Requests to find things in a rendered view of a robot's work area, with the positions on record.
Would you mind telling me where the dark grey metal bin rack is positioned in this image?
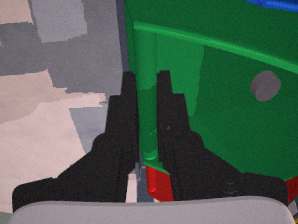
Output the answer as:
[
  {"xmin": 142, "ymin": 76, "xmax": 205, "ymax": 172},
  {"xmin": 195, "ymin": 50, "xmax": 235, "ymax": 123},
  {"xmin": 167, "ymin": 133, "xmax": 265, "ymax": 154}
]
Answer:
[{"xmin": 116, "ymin": 0, "xmax": 298, "ymax": 220}]

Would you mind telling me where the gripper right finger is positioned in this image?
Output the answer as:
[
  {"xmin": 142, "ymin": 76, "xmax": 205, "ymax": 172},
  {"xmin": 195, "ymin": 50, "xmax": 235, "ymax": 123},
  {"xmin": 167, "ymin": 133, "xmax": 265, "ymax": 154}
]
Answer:
[{"xmin": 157, "ymin": 70, "xmax": 288, "ymax": 208}]

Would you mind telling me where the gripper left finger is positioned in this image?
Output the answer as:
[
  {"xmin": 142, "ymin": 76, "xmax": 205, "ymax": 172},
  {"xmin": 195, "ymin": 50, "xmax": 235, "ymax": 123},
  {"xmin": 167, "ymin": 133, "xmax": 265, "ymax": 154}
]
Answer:
[{"xmin": 12, "ymin": 71, "xmax": 139, "ymax": 213}]

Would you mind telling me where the green bin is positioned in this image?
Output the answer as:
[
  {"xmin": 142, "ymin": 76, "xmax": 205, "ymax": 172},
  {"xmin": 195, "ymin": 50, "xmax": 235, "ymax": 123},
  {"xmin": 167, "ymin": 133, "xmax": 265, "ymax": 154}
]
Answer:
[{"xmin": 124, "ymin": 0, "xmax": 298, "ymax": 181}]

